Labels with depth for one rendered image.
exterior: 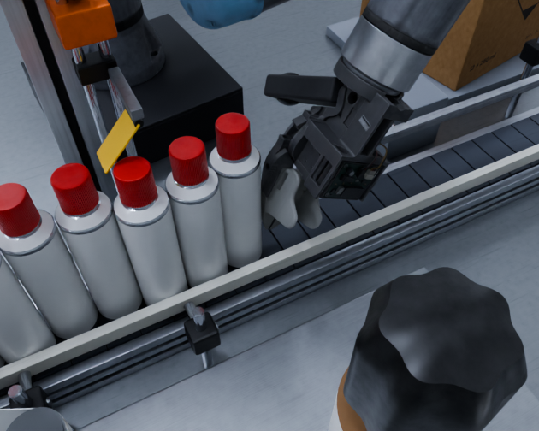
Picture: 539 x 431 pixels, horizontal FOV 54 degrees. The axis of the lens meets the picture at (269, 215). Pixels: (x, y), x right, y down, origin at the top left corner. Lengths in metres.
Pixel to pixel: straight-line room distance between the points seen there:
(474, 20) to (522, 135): 0.19
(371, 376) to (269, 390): 0.29
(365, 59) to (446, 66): 0.50
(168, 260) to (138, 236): 0.05
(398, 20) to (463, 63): 0.48
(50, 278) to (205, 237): 0.15
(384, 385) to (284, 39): 0.91
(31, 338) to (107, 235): 0.13
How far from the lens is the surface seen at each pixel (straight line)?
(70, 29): 0.47
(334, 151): 0.50
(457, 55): 0.96
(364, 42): 0.49
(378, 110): 0.49
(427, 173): 0.77
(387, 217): 0.66
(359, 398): 0.31
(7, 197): 0.48
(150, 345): 0.61
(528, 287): 0.76
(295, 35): 1.13
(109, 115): 0.84
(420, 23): 0.48
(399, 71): 0.49
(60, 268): 0.53
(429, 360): 0.26
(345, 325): 0.60
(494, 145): 0.85
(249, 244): 0.60
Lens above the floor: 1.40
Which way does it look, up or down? 49 degrees down
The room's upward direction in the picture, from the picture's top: straight up
